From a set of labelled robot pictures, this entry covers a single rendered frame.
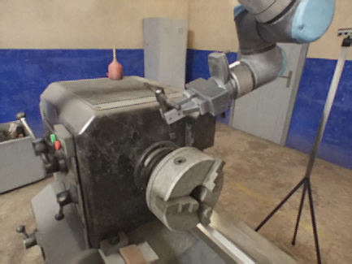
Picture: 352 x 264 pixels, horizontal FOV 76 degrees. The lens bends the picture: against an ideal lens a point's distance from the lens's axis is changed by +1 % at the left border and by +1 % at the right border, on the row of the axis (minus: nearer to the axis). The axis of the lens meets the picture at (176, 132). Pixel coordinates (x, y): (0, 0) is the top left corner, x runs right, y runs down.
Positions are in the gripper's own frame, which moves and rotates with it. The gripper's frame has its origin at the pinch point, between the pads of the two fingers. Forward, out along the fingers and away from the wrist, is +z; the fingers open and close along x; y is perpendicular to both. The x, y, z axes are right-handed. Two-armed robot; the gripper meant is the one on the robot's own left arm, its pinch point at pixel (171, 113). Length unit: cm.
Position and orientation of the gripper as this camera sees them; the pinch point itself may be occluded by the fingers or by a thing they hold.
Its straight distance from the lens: 56.6
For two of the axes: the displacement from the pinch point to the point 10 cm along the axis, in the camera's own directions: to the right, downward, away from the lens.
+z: -8.7, 4.5, -2.1
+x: -4.2, -4.3, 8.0
